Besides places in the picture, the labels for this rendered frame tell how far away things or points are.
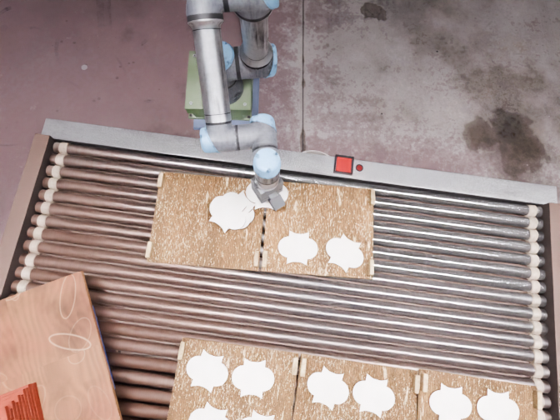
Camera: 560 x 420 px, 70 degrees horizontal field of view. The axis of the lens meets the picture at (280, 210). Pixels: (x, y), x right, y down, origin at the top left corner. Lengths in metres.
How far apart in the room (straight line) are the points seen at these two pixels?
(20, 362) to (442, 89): 2.77
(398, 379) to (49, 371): 1.14
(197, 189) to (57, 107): 1.69
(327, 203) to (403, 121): 1.43
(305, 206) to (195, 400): 0.78
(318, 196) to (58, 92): 2.09
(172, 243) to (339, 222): 0.63
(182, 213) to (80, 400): 0.68
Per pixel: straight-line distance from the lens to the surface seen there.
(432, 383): 1.59
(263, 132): 1.16
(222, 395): 1.50
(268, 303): 1.49
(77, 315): 1.50
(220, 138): 1.16
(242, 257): 1.49
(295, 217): 1.52
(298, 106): 2.77
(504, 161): 3.03
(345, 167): 1.61
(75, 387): 1.51
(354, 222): 1.55
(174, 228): 1.54
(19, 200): 1.77
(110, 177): 1.69
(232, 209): 1.48
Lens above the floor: 2.41
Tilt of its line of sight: 75 degrees down
